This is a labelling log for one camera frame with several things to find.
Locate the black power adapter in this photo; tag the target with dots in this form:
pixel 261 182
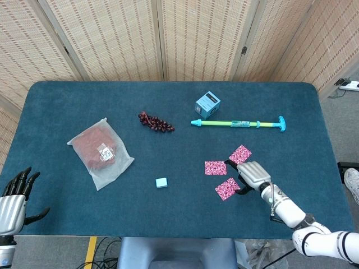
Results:
pixel 340 81

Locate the light blue cube carton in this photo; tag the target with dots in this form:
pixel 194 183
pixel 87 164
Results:
pixel 207 105

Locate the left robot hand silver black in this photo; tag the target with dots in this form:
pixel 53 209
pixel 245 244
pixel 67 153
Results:
pixel 11 210

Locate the pink patterned small card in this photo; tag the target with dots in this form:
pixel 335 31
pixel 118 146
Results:
pixel 225 190
pixel 241 153
pixel 215 168

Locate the clear bag with red cloth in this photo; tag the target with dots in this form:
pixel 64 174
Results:
pixel 95 151

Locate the white power strip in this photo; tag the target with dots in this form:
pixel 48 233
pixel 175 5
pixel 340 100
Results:
pixel 350 85

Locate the blue table cover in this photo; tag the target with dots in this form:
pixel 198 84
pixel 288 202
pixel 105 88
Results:
pixel 168 213

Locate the dark red grape bunch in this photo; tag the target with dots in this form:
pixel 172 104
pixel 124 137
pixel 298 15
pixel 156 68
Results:
pixel 155 123

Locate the green and blue water pump toy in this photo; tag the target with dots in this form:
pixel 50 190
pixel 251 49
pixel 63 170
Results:
pixel 218 123

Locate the small light blue block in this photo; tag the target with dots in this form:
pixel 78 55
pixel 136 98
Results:
pixel 161 182

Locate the yellow floor tape strip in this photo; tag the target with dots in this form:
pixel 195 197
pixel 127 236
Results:
pixel 90 252

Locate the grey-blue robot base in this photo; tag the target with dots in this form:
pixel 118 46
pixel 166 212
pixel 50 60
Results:
pixel 174 252

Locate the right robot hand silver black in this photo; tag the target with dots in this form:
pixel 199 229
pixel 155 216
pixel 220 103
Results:
pixel 253 175

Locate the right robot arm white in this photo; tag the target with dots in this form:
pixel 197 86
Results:
pixel 289 207

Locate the white sneaker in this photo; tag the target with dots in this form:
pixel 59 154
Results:
pixel 352 182

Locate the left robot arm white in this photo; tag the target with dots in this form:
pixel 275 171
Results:
pixel 5 252

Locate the woven bamboo folding screen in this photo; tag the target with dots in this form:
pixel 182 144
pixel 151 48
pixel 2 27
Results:
pixel 112 36

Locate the clear crumpled plastic bag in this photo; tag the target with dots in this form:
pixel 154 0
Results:
pixel 258 252

